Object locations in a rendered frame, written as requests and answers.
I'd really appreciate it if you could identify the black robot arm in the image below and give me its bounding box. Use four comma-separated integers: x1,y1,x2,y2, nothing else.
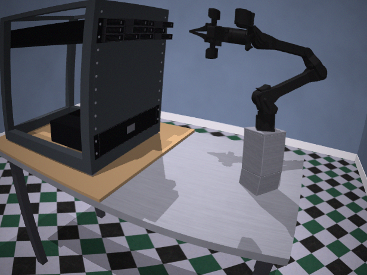
206,8,327,132

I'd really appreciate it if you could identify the tan flat board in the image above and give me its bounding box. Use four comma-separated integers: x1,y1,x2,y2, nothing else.
0,123,195,202

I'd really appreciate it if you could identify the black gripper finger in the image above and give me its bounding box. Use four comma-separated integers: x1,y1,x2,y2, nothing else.
190,32,207,42
189,23,207,32

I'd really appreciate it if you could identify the black server rack frame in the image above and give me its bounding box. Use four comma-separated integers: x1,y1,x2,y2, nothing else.
0,0,169,176

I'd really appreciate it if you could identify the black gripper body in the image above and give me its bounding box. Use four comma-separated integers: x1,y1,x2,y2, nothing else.
206,8,233,59

